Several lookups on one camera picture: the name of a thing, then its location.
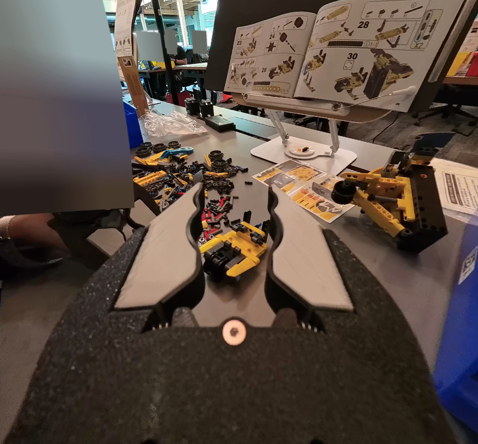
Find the yellow and grey sticker sheet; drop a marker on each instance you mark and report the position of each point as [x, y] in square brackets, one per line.
[298, 175]

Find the printed paper sheets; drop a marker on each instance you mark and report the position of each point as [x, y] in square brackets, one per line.
[459, 190]

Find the light blue brick separator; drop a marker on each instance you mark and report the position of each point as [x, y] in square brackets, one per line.
[179, 151]

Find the large yellow toy model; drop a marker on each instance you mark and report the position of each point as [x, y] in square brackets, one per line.
[384, 205]

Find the open instruction booklet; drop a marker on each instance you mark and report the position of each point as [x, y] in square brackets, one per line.
[336, 40]

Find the small yellow wheeled toy assembly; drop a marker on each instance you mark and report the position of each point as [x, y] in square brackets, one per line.
[239, 242]

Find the black charger box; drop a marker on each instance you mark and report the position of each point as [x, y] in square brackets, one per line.
[193, 107]
[207, 108]

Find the brown cardboard stand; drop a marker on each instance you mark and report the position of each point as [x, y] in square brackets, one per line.
[129, 22]

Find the small grey wheel hub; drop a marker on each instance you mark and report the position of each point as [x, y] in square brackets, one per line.
[218, 154]
[220, 164]

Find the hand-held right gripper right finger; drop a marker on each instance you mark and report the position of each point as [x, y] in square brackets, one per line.
[310, 264]

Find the long yellow panel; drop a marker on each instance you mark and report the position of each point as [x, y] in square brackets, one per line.
[149, 178]

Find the dark grey gear wheel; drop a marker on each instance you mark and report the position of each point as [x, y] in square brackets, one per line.
[146, 145]
[142, 152]
[160, 146]
[174, 145]

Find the small blue bin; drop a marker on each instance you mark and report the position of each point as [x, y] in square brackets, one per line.
[132, 126]

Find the black pole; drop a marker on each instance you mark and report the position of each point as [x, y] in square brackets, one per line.
[158, 29]

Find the white book stand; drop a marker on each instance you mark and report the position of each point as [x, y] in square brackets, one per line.
[336, 160]

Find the pile of small building pieces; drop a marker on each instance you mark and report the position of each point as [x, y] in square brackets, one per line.
[220, 180]

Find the large blue plastic bin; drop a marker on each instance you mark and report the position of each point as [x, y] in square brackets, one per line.
[459, 339]

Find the flat black device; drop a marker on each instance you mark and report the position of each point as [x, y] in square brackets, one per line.
[219, 123]

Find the person's left forearm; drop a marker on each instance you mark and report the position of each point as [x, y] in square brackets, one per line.
[33, 231]

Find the black office chair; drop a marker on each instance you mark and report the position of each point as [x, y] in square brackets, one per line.
[448, 104]

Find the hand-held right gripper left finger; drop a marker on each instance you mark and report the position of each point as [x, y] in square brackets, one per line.
[160, 264]

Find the clear plastic bag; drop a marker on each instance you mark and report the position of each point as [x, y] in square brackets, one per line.
[171, 122]

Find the yellow box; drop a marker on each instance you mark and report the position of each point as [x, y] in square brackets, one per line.
[458, 63]

